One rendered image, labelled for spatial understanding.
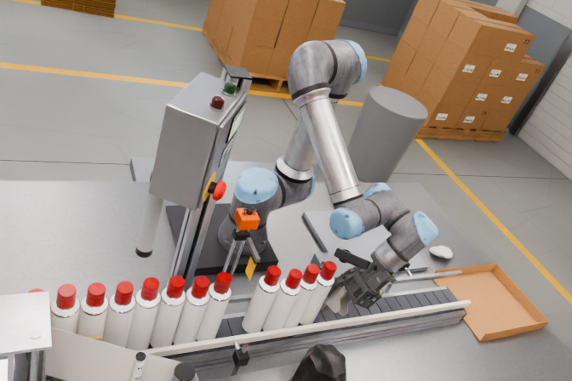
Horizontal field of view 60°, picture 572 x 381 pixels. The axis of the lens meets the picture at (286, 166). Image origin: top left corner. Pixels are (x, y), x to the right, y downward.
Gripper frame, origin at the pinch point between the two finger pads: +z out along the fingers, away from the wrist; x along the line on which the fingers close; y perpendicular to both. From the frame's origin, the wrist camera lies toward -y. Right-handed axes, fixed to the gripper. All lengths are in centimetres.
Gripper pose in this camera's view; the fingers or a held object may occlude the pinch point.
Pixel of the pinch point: (323, 304)
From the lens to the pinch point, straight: 135.8
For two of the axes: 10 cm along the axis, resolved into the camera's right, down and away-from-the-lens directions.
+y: 3.7, 6.0, -7.1
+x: 6.1, 4.1, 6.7
